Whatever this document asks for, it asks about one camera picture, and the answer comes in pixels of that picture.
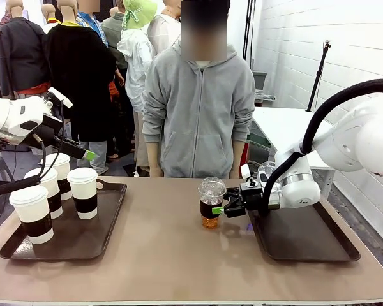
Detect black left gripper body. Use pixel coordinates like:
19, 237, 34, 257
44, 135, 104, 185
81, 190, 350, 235
24, 113, 64, 150

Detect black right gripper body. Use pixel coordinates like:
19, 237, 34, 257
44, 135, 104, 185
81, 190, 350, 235
239, 182, 265, 212

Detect white paper coffee cup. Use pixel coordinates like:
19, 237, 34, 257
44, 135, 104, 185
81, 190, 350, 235
66, 167, 99, 221
8, 184, 55, 245
24, 166, 64, 221
45, 152, 73, 201

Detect clear plastic iced drink cup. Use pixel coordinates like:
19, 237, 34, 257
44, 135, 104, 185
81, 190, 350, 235
258, 161, 278, 186
197, 177, 227, 230

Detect person's right forearm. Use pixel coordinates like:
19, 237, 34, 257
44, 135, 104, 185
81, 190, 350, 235
145, 141, 162, 168

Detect dark brown plastic tray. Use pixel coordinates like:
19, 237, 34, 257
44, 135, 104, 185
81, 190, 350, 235
0, 178, 128, 263
247, 194, 361, 263

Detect red box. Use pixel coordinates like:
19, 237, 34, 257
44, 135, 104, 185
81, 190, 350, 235
241, 139, 251, 170

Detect green crate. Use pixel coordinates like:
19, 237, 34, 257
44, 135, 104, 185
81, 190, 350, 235
248, 122, 273, 164

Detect mannequin in black coat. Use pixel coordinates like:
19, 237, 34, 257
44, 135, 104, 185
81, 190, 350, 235
45, 0, 117, 175

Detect white side table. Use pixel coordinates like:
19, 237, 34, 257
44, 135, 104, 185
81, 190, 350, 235
251, 106, 336, 199

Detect mannequin in dark grey jacket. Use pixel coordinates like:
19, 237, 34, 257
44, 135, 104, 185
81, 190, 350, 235
0, 0, 50, 100

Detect person in grey hoodie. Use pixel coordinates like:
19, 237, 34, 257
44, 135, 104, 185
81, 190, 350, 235
141, 0, 257, 179

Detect mannequin with green hat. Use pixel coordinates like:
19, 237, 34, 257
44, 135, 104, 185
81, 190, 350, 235
116, 0, 158, 177

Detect grey storage bin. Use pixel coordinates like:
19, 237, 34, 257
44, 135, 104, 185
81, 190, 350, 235
252, 71, 277, 107

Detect mannequin with yellow collar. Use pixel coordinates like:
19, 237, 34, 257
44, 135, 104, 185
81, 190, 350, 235
40, 3, 62, 34

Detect person in blue shirt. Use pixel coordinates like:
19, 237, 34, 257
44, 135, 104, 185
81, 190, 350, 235
75, 0, 110, 48

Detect black tripod pole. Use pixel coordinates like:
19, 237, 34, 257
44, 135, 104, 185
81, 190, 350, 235
306, 40, 333, 113

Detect mannequin in white shirt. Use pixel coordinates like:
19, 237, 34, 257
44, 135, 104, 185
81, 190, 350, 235
147, 0, 185, 59

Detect black light stand poles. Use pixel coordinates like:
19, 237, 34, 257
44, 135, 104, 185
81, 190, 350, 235
242, 0, 258, 61

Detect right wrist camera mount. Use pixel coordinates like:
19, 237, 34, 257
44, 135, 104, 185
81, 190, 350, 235
240, 163, 270, 189

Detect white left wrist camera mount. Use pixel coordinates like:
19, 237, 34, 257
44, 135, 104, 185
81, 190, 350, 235
47, 86, 73, 109

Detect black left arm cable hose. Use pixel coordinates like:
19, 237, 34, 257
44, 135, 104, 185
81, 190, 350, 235
0, 100, 66, 199

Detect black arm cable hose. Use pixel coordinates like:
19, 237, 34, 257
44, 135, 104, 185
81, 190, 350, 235
262, 78, 383, 218
0, 100, 66, 199

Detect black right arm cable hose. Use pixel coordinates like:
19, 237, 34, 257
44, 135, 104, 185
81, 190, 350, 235
262, 78, 383, 218

